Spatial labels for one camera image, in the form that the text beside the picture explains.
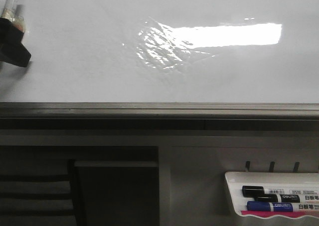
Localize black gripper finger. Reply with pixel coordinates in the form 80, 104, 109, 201
0, 18, 31, 67

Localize black whiteboard marker with tape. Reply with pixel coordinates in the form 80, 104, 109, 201
1, 0, 25, 33

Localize black capped whiteboard marker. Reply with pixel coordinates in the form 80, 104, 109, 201
242, 186, 319, 198

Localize blue capped whiteboard marker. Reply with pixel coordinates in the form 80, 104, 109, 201
247, 201, 319, 213

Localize pink whiteboard marker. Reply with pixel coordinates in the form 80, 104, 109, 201
240, 211, 319, 218

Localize white plastic marker tray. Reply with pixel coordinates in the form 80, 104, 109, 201
225, 172, 319, 226

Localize dark metal hook left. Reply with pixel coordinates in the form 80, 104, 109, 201
245, 161, 251, 172

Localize dark metal hook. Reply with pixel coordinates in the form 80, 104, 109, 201
245, 161, 251, 172
269, 161, 275, 172
293, 162, 300, 173

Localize dark metal hook middle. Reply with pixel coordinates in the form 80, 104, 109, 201
269, 161, 275, 172

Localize dark metal hook right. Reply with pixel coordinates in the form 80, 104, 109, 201
293, 162, 300, 173

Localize white whiteboard with metal frame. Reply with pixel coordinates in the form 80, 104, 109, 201
0, 0, 319, 131

